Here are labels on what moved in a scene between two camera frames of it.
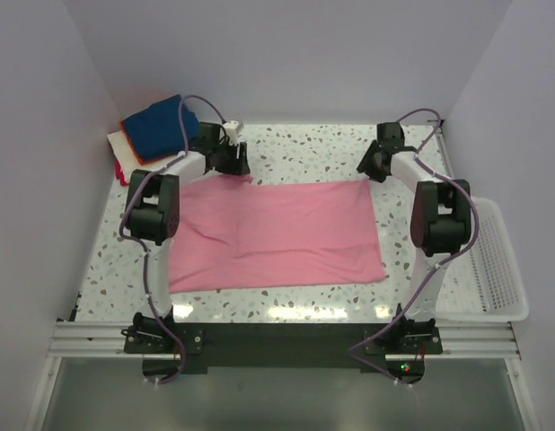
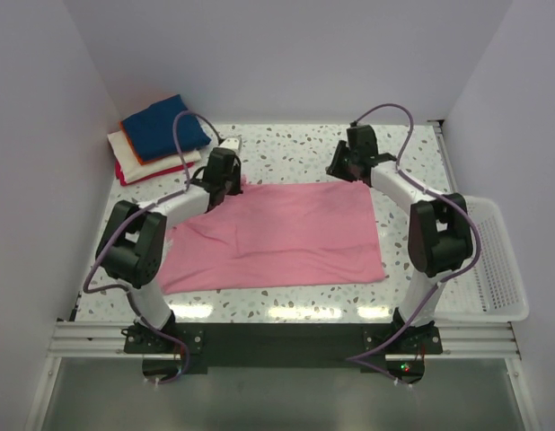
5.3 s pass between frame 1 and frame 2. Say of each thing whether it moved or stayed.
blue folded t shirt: stayed
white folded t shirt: stayed
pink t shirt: stayed
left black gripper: moved
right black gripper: moved
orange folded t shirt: stayed
